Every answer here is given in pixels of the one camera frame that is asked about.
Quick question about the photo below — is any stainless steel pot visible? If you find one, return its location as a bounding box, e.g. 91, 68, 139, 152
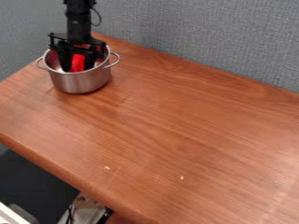
35, 46, 120, 94

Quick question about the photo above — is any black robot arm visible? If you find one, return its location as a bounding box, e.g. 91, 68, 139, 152
48, 0, 107, 73

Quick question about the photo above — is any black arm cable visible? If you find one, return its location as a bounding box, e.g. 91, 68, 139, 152
90, 7, 103, 28

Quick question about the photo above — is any red block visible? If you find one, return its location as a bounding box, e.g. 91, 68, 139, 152
69, 44, 92, 73

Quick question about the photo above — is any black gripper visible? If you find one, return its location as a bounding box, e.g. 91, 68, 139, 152
48, 32, 107, 72

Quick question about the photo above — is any white object at corner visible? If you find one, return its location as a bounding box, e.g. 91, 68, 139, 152
0, 202, 32, 224

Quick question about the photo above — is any white table leg frame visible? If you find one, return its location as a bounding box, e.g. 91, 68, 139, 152
57, 192, 114, 224

